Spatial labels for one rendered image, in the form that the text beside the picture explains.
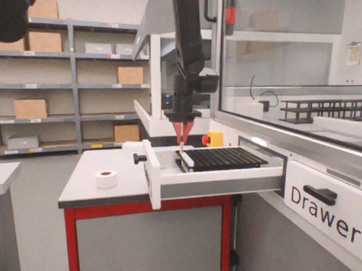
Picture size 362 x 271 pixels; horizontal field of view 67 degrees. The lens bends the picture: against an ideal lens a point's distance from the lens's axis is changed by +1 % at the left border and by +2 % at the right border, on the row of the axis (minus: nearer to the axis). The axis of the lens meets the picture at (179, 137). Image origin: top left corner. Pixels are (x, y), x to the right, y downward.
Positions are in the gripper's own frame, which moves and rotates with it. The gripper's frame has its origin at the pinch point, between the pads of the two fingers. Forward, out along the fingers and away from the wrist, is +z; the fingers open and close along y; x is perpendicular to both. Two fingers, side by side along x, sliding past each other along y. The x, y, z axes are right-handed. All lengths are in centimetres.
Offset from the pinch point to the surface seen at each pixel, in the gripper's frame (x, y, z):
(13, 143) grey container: -350, 176, 86
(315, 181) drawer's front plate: 30.8, -21.4, 1.2
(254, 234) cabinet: 3.2, -24.9, 31.4
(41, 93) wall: -399, 144, 16
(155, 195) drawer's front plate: 18.7, 10.0, 7.7
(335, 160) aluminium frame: 33.2, -22.9, -4.1
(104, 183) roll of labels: -12.2, 23.4, 17.0
